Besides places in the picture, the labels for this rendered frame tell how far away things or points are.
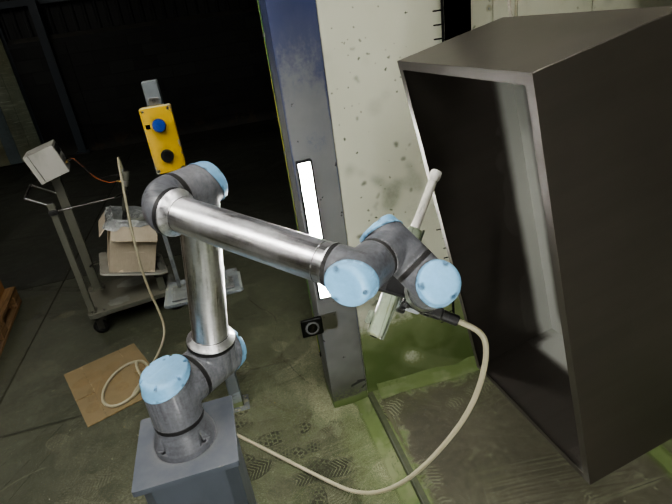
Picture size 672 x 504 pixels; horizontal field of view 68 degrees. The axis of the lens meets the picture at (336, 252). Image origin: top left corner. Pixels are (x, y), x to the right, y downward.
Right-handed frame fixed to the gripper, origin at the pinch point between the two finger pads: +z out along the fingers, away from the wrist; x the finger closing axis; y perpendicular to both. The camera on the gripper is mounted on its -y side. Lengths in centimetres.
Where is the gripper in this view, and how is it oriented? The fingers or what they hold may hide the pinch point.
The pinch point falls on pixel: (400, 297)
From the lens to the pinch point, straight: 135.3
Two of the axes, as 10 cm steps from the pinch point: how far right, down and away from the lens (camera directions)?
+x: 3.6, -9.1, 1.9
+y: 9.3, 3.6, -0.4
